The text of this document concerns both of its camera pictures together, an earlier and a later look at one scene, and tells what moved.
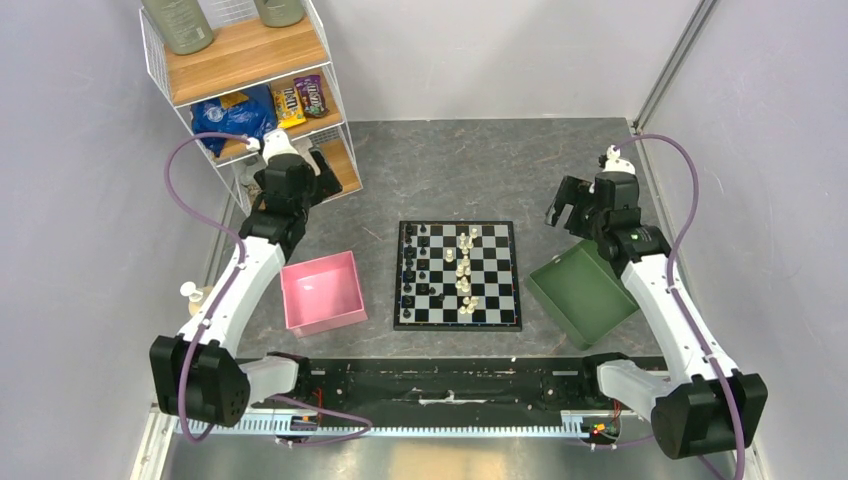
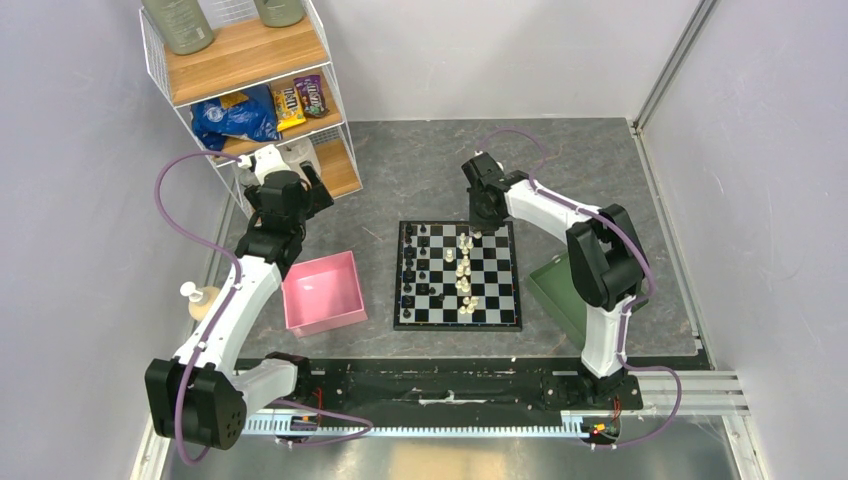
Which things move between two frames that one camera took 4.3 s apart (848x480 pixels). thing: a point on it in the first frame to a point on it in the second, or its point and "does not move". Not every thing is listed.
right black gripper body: [582, 219] to [481, 219]
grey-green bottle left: [183, 23] does not move
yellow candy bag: [289, 109] does not move
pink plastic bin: [322, 294] does not move
